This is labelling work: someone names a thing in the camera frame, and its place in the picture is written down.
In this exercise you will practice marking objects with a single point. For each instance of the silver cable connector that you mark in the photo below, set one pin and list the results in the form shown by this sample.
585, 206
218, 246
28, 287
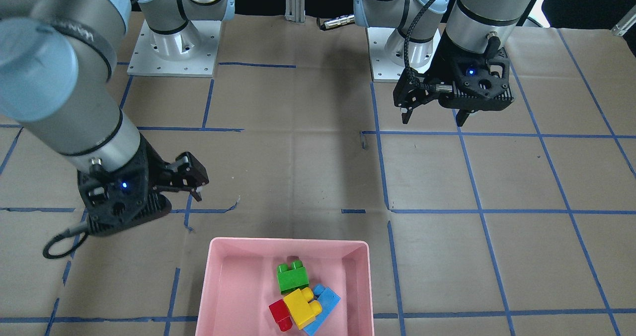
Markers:
336, 22

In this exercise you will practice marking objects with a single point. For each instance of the green toy block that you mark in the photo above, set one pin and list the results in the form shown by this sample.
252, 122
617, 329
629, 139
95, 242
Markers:
292, 276

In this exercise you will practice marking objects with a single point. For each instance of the red toy block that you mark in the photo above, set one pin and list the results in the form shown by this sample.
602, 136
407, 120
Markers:
281, 315

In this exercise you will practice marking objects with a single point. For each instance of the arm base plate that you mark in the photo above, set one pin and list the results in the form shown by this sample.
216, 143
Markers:
192, 52
386, 50

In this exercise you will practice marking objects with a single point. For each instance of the yellow toy block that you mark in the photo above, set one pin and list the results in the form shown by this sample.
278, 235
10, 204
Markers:
302, 306

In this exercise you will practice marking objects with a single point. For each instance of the blue toy block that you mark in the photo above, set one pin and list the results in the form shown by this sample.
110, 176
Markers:
328, 300

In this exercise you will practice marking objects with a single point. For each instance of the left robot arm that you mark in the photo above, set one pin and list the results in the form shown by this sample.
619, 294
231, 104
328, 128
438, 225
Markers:
465, 22

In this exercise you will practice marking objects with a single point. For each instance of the pink plastic box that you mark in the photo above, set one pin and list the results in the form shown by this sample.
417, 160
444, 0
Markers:
240, 283

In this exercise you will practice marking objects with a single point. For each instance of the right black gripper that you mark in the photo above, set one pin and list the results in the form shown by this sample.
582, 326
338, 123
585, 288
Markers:
152, 168

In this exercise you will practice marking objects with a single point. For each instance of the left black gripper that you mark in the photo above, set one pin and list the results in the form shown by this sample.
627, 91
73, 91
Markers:
440, 67

